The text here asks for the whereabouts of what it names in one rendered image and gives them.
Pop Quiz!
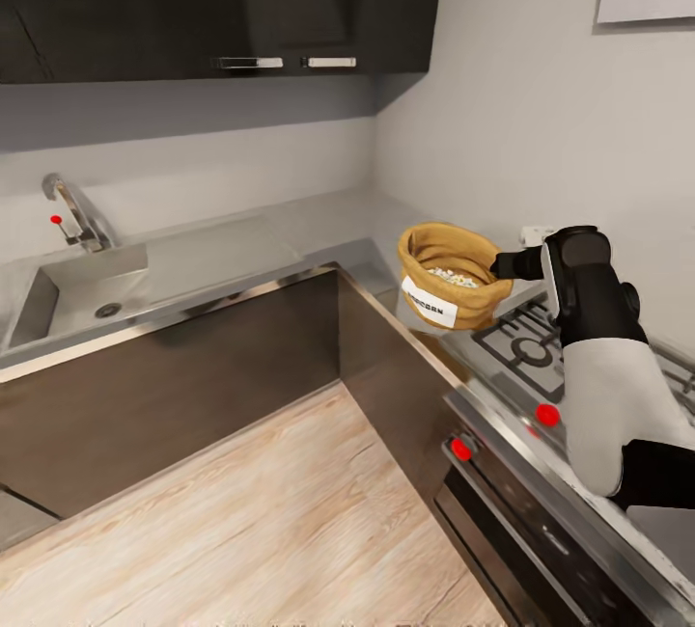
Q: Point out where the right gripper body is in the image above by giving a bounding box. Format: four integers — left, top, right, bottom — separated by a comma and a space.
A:
493, 248, 539, 281

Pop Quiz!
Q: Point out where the popcorn bag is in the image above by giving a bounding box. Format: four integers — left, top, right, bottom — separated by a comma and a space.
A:
398, 222, 514, 331

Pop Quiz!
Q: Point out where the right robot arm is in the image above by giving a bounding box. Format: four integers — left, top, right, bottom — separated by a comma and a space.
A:
490, 225, 695, 587

